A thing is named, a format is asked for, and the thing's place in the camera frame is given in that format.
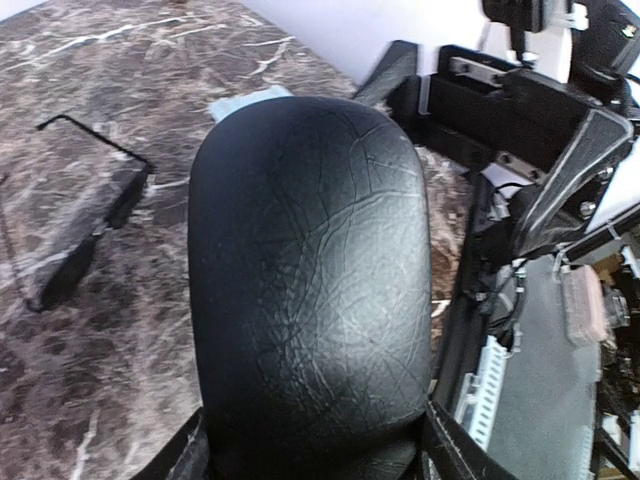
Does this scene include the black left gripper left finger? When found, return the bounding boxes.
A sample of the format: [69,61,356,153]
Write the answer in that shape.
[133,407,210,480]

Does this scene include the light blue cleaning cloth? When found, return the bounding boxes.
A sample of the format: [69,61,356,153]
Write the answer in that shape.
[208,85,292,123]

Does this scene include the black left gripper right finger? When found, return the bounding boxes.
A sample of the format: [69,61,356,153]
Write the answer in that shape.
[422,401,500,479]

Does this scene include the black glasses case beige lining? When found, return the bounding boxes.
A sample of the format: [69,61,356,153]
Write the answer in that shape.
[188,96,431,479]

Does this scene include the white slotted cable duct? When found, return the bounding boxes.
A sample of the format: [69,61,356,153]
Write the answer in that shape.
[454,335,511,451]

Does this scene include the black aviator sunglasses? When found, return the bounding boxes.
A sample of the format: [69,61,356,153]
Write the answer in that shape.
[1,114,156,314]

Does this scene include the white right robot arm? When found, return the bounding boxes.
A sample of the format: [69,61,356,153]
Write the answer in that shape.
[355,1,639,257]

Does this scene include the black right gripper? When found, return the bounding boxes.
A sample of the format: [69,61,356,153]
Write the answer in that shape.
[353,41,633,257]

